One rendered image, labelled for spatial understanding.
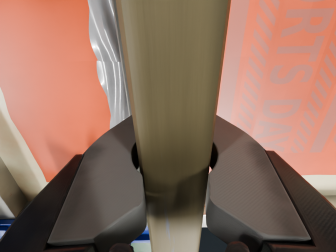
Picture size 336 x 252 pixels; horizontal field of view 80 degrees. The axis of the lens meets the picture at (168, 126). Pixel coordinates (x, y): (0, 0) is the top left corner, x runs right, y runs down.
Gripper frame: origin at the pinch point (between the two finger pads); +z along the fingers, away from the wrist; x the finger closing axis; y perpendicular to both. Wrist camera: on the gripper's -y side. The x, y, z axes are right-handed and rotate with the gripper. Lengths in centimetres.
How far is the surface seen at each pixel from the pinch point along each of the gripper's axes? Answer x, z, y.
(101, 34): -7.5, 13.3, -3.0
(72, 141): -14.9, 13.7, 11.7
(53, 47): -13.4, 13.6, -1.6
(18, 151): -23.8, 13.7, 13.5
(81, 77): -11.1, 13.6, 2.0
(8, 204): -27.1, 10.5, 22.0
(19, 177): -26.1, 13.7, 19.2
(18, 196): -27.1, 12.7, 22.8
